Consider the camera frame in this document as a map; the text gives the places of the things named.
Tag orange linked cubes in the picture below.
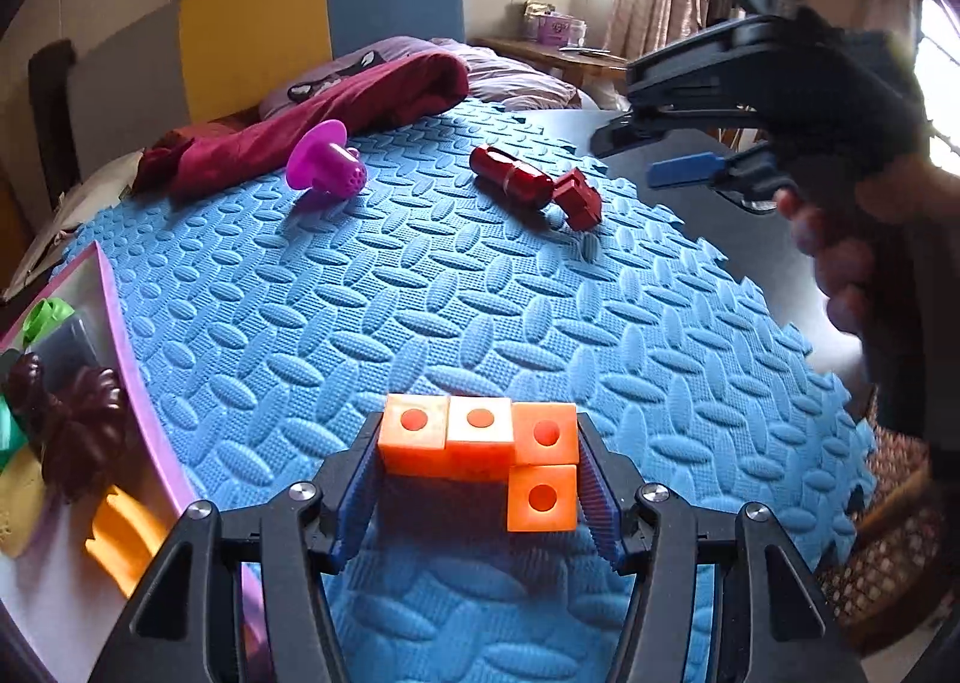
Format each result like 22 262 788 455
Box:
377 394 581 534

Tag orange plastic gear piece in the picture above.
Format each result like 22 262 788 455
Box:
85 486 171 598

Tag dark brown wooden pumpkin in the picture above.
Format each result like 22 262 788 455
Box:
2 353 132 502

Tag yellow carved oval object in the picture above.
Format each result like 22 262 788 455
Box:
0 446 46 558

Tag black grey cylindrical jar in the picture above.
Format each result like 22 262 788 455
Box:
29 312 99 392

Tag teal plastic spool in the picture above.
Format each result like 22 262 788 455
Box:
0 348 28 470

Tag person's right hand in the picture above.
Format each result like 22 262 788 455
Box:
775 155 958 337

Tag small red block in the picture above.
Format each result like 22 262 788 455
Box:
553 167 602 231

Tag red cylindrical tube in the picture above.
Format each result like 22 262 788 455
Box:
469 146 555 210

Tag wooden side table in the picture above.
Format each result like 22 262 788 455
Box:
470 38 626 88

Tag purple jar on table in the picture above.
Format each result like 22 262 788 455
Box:
537 11 574 47

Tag blue foam puzzle mat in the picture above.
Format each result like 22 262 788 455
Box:
64 100 875 681

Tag pink striped duvet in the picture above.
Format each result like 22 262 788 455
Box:
433 38 583 111

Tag pink-rimmed white tray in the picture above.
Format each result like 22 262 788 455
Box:
2 244 283 681

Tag magenta plastic cup toy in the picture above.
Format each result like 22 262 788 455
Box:
285 119 366 200

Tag green white round gadget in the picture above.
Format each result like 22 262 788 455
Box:
21 298 75 348

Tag maroon red blanket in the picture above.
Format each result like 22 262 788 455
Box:
132 49 469 200

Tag purple cat print pillow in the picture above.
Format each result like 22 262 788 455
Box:
259 36 439 121

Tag white folded cloth bag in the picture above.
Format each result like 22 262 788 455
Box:
2 150 143 302

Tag grey yellow blue headboard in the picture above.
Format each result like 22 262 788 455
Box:
67 0 466 178

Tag dark brown chair back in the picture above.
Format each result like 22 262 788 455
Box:
28 39 80 208

